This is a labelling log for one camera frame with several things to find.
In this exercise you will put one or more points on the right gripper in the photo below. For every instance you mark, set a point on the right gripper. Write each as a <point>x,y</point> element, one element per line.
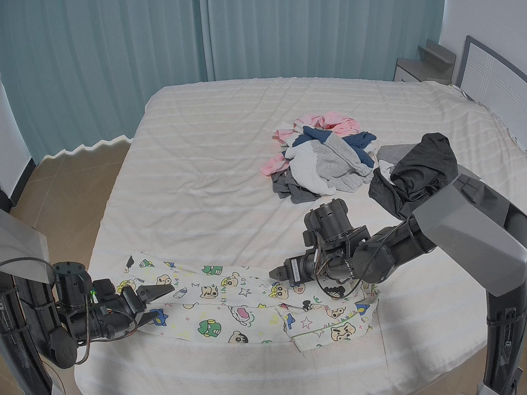
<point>302,270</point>

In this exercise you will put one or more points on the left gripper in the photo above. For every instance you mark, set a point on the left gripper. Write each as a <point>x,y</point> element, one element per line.
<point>115,315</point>

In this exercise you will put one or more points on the white printed pyjama garment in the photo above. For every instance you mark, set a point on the white printed pyjama garment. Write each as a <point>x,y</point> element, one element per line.
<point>214,303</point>

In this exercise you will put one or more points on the black garment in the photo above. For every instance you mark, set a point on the black garment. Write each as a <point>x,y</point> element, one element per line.
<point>420,171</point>

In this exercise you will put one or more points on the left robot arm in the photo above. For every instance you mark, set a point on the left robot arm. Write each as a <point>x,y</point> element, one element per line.
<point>24,315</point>

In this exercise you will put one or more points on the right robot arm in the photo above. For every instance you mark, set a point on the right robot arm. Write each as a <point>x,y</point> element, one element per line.
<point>465,228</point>

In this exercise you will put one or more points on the pile of clothes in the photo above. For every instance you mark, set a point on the pile of clothes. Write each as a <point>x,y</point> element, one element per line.
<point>329,163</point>

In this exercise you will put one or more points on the bed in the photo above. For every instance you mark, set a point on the bed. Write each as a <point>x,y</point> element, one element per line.
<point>206,159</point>

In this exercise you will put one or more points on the grey garment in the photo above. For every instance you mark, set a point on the grey garment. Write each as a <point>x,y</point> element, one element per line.
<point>393,152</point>

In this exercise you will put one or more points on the grey bedside table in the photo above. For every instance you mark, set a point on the grey bedside table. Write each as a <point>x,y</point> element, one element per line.
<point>416,70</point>

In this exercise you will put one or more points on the blue-green curtain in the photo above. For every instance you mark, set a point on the blue-green curtain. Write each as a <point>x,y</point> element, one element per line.
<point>90,56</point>
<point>313,23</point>

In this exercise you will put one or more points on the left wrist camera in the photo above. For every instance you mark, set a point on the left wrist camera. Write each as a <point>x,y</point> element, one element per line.
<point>103,288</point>

